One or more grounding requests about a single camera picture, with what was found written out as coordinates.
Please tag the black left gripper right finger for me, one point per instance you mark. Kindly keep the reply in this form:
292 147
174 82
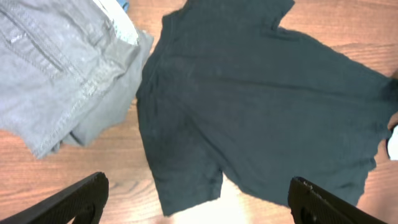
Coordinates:
311 204

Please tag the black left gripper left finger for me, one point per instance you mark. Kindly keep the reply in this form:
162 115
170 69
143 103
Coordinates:
82 202

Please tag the black t-shirt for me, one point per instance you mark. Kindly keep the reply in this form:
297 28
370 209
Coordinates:
229 93

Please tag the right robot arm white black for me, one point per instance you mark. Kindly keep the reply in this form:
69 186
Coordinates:
392 145

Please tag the folded grey shorts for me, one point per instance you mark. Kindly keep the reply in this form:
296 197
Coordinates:
69 70

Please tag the light blue t-shirt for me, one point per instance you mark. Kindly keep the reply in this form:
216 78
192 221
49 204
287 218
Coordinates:
124 4

